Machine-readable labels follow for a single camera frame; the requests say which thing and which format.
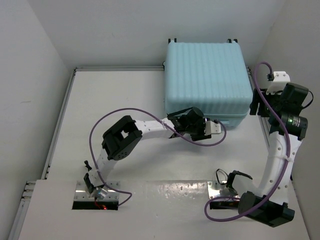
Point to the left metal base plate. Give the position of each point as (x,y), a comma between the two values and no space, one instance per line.
(101,194)

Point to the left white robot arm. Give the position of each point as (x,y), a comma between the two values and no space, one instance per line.
(122,137)

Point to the light blue hard suitcase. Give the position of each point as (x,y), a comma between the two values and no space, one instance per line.
(210,76)

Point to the metal base plate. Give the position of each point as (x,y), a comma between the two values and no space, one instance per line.
(101,194)
(220,192)

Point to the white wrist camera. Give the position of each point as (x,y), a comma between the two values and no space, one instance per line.
(212,128)
(278,81)

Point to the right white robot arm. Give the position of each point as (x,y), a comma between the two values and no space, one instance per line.
(287,130)

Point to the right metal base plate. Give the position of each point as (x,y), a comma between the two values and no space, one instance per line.
(220,192)

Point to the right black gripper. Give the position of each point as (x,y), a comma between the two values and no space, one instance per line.
(258,99)

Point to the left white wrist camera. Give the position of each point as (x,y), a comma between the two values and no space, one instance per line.
(212,128)

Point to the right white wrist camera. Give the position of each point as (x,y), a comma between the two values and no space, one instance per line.
(278,81)

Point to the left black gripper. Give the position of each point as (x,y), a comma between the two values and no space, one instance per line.
(200,133)

